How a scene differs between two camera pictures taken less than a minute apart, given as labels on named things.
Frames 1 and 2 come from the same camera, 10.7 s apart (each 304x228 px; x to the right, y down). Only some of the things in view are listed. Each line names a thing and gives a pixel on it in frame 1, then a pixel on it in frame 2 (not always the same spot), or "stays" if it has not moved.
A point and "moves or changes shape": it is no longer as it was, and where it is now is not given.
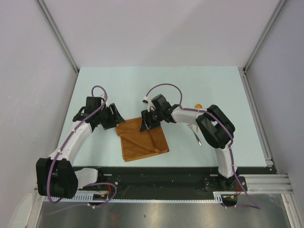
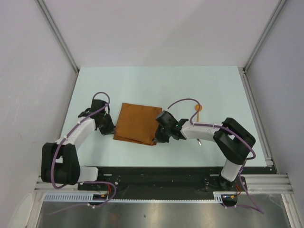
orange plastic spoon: [198, 106] stays
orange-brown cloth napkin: [137, 145] moves or changes shape
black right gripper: [146, 115] → [158, 137]
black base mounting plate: [161, 182] stays
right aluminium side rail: [269, 160] stays
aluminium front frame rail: [270, 184] stays
